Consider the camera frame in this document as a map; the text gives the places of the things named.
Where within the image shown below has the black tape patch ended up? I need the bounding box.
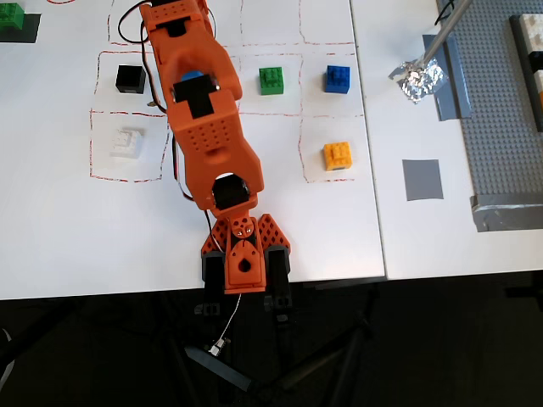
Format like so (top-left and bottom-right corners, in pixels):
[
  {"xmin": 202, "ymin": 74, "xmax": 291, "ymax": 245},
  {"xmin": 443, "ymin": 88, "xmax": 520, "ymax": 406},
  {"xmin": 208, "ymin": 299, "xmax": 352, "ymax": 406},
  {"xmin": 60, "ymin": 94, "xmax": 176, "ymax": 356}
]
[{"xmin": 0, "ymin": 12, "xmax": 42, "ymax": 44}]

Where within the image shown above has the servo cable on arm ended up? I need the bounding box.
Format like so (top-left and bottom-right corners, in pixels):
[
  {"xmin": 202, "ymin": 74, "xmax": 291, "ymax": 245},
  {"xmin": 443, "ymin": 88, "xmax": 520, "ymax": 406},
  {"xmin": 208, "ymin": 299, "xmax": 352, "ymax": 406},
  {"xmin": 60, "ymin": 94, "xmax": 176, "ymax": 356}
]
[{"xmin": 117, "ymin": 2, "xmax": 222, "ymax": 252}]

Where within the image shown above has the white lego brick stack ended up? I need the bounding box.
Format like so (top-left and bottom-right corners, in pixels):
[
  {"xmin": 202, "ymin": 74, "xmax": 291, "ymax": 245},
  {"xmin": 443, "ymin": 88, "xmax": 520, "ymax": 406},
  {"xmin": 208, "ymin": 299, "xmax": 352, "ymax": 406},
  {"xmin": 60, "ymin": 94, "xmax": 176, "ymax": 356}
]
[{"xmin": 521, "ymin": 14, "xmax": 543, "ymax": 55}]

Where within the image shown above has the silver duct tape strip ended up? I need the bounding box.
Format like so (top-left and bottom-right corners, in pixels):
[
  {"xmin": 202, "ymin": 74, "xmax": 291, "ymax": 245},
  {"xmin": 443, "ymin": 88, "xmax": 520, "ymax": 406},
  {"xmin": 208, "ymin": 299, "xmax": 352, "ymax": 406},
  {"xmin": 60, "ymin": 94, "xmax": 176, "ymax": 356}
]
[{"xmin": 469, "ymin": 193, "xmax": 543, "ymax": 234}]

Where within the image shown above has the blue lego block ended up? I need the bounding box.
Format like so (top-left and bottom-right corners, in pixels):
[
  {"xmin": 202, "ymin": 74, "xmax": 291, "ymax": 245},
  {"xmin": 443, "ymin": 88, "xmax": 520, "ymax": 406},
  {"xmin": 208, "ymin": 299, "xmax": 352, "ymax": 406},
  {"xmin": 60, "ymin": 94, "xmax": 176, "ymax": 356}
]
[{"xmin": 324, "ymin": 64, "xmax": 353, "ymax": 94}]

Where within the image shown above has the metal pole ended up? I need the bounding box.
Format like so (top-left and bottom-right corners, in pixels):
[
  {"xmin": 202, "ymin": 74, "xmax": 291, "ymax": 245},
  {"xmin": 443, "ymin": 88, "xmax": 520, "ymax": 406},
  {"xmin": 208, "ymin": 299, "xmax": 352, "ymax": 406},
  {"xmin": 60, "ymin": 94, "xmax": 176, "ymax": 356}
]
[{"xmin": 421, "ymin": 0, "xmax": 474, "ymax": 65}]

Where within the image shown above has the grey lego baseplate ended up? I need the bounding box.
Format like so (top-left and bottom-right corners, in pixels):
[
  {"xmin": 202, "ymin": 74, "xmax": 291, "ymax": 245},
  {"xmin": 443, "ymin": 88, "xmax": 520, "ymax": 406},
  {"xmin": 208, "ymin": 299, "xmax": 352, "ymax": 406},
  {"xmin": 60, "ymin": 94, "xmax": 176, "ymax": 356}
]
[{"xmin": 436, "ymin": 0, "xmax": 543, "ymax": 209}]

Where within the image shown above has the black table clamp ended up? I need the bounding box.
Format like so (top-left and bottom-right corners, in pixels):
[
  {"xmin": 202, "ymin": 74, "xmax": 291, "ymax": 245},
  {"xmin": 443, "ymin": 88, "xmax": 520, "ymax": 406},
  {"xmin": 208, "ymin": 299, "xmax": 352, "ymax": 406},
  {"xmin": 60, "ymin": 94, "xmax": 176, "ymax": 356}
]
[
  {"xmin": 263, "ymin": 246, "xmax": 294, "ymax": 324},
  {"xmin": 200, "ymin": 250, "xmax": 227, "ymax": 318}
]

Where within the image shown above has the black tripod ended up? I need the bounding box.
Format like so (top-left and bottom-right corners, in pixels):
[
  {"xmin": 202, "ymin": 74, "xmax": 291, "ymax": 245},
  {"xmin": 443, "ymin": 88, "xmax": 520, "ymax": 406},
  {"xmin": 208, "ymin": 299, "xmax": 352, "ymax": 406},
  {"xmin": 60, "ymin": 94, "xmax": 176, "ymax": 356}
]
[{"xmin": 183, "ymin": 292, "xmax": 383, "ymax": 394}]

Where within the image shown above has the green lego block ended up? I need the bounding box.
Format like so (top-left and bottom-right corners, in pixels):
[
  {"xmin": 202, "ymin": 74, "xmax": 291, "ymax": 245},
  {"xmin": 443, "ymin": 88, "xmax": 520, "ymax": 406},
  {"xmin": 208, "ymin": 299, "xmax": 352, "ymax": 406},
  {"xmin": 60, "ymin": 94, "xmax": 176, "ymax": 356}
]
[
  {"xmin": 0, "ymin": 2, "xmax": 25, "ymax": 31},
  {"xmin": 258, "ymin": 66, "xmax": 286, "ymax": 97}
]

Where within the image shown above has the black lego frame strip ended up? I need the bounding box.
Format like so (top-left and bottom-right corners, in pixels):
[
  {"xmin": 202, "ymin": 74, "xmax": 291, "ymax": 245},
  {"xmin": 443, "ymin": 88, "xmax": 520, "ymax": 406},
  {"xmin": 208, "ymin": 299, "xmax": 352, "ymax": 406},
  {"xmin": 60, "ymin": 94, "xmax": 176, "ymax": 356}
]
[{"xmin": 508, "ymin": 14, "xmax": 543, "ymax": 135}]

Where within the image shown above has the black lego block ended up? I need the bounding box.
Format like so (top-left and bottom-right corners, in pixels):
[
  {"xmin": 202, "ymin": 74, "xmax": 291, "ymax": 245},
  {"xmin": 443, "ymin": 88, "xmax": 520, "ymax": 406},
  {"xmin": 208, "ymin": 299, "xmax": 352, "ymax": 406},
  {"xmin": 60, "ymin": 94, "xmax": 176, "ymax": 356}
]
[{"xmin": 115, "ymin": 64, "xmax": 148, "ymax": 95}]

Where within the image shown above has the orange lego block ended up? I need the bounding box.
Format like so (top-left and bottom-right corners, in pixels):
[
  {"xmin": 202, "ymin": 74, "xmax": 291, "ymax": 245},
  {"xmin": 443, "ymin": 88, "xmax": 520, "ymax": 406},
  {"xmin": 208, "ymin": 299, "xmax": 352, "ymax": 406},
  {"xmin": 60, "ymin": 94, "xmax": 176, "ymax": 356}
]
[{"xmin": 322, "ymin": 142, "xmax": 355, "ymax": 172}]

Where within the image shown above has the white lego block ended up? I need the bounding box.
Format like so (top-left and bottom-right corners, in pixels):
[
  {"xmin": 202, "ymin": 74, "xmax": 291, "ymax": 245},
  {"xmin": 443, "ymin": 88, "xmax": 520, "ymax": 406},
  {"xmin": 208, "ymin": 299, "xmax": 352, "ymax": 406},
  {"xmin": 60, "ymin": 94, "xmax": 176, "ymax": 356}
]
[{"xmin": 109, "ymin": 126, "xmax": 143, "ymax": 159}]

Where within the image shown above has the crumpled aluminium foil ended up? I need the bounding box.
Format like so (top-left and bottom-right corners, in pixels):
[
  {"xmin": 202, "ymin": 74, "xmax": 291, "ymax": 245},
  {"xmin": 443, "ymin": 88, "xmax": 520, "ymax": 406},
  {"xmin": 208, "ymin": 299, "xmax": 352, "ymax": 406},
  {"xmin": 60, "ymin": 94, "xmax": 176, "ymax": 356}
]
[{"xmin": 388, "ymin": 57, "xmax": 447, "ymax": 105}]

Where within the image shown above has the white cable with connector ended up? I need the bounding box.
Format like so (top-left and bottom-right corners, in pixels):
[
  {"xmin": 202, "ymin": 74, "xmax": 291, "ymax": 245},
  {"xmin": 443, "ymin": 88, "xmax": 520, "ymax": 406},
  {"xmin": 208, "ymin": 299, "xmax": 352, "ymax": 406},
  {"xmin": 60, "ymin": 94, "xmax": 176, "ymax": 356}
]
[{"xmin": 206, "ymin": 292, "xmax": 244, "ymax": 358}]

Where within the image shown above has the grey tape square marker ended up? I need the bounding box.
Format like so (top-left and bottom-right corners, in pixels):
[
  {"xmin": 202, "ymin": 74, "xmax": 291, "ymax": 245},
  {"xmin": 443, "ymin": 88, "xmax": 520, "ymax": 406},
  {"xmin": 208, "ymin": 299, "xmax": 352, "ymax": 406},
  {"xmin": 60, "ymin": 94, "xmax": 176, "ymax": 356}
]
[{"xmin": 401, "ymin": 159, "xmax": 445, "ymax": 203}]

